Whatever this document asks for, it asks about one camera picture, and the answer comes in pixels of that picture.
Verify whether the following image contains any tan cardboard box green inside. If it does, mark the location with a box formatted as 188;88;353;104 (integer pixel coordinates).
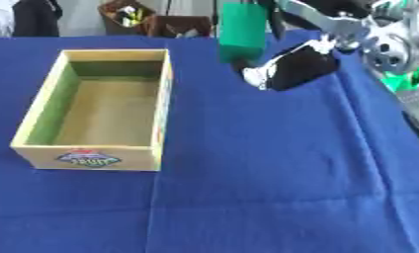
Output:
9;48;175;172

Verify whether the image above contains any brown bag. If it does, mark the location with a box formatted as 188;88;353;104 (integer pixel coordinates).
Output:
97;0;158;37

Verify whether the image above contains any green rectangular block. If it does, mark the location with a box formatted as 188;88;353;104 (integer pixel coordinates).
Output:
216;1;271;64

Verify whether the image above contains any person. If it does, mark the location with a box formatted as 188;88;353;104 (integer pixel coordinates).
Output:
0;0;64;38

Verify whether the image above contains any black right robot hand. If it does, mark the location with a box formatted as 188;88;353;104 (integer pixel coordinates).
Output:
230;0;373;92

